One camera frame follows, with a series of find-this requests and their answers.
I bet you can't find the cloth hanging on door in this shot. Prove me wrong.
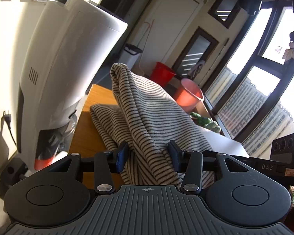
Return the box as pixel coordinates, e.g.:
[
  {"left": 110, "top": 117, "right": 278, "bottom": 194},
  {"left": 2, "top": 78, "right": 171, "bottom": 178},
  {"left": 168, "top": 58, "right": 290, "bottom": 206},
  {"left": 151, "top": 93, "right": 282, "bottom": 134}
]
[{"left": 190, "top": 60, "right": 206, "bottom": 79}]

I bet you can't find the mop pole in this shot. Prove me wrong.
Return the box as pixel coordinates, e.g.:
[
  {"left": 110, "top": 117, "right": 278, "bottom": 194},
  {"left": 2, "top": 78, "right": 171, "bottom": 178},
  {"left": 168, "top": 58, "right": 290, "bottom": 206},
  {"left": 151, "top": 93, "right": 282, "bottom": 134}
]
[{"left": 209, "top": 39, "right": 229, "bottom": 79}]

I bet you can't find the grey striped garment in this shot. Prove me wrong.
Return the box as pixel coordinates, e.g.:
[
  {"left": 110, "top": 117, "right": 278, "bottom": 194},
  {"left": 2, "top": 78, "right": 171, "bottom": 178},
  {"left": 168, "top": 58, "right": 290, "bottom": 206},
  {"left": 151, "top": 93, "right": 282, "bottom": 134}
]
[{"left": 90, "top": 63, "right": 216, "bottom": 193}]

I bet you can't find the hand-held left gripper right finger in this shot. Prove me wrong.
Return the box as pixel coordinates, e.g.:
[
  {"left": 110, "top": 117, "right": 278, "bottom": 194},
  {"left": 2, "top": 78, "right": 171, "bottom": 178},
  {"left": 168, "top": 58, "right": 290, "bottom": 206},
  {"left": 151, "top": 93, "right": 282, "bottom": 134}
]
[{"left": 168, "top": 141, "right": 250, "bottom": 194}]

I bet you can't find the dark framed door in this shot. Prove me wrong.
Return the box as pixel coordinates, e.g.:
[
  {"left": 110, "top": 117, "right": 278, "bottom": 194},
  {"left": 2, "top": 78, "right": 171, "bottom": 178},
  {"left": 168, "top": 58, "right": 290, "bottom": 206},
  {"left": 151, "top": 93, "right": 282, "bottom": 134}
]
[{"left": 171, "top": 26, "right": 220, "bottom": 84}]

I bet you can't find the broom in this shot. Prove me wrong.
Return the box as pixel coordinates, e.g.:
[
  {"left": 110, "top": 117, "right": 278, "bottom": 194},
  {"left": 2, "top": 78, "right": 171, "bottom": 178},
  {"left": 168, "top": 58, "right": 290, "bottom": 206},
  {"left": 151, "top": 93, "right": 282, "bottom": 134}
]
[{"left": 137, "top": 19, "right": 154, "bottom": 75}]

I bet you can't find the white upright vacuum cleaner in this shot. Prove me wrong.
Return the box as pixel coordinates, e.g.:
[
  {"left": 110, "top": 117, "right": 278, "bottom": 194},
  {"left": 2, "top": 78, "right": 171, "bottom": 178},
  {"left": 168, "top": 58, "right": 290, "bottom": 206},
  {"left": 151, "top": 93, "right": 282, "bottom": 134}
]
[{"left": 16, "top": 0, "right": 128, "bottom": 174}]

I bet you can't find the black plug with cable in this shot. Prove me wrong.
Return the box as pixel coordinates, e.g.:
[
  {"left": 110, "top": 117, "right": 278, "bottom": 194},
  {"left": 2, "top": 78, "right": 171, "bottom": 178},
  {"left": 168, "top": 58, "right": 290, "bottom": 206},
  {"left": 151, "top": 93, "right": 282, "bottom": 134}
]
[{"left": 1, "top": 110, "right": 17, "bottom": 147}]

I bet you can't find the dark window frame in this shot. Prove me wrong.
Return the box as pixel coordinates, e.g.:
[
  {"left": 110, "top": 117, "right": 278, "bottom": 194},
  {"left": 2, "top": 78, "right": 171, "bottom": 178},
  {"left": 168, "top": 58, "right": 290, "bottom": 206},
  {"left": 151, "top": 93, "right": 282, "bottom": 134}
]
[{"left": 203, "top": 0, "right": 294, "bottom": 142}]

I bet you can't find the red bucket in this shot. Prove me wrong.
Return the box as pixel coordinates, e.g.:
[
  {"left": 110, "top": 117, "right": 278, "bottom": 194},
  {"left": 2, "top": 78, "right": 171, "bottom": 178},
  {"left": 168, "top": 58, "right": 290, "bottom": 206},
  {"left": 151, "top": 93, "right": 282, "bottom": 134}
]
[{"left": 150, "top": 62, "right": 177, "bottom": 88}]

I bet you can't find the green leafy plant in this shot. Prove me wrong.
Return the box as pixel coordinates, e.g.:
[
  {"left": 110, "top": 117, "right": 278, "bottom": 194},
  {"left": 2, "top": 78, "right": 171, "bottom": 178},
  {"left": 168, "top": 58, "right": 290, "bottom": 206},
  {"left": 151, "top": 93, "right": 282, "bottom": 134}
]
[{"left": 190, "top": 112, "right": 222, "bottom": 134}]

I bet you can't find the black power adapter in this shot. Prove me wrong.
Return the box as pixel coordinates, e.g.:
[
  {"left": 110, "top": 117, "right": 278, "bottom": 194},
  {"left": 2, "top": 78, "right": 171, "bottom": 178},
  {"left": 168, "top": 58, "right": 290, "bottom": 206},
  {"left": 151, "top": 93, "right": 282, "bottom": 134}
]
[{"left": 5, "top": 165, "right": 27, "bottom": 180}]

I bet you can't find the white cabinet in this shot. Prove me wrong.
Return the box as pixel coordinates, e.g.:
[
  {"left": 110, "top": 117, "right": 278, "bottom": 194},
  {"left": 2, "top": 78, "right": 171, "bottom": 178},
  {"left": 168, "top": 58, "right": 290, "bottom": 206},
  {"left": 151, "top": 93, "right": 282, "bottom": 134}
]
[{"left": 127, "top": 0, "right": 204, "bottom": 76}]

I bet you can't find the pink basin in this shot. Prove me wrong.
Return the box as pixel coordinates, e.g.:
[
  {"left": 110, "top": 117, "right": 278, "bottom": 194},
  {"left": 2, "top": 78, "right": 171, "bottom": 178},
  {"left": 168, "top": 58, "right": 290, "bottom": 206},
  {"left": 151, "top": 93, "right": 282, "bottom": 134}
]
[{"left": 173, "top": 78, "right": 205, "bottom": 113}]

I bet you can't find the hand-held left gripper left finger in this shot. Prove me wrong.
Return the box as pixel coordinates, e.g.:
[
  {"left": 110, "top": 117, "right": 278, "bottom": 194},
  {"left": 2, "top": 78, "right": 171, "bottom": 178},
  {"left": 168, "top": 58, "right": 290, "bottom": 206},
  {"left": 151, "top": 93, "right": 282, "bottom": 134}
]
[{"left": 48, "top": 141, "right": 129, "bottom": 194}]

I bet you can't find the white trash bin black lid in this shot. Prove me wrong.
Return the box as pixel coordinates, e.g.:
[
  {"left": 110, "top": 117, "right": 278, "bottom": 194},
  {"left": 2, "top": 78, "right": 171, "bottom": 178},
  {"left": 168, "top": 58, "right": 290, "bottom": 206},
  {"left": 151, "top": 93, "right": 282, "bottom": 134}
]
[{"left": 122, "top": 43, "right": 143, "bottom": 75}]

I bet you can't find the dark framed transom window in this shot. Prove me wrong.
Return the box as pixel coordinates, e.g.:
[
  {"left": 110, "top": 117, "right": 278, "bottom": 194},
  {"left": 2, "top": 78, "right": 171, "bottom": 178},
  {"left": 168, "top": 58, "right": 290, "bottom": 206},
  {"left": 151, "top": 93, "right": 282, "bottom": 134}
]
[{"left": 208, "top": 0, "right": 242, "bottom": 29}]

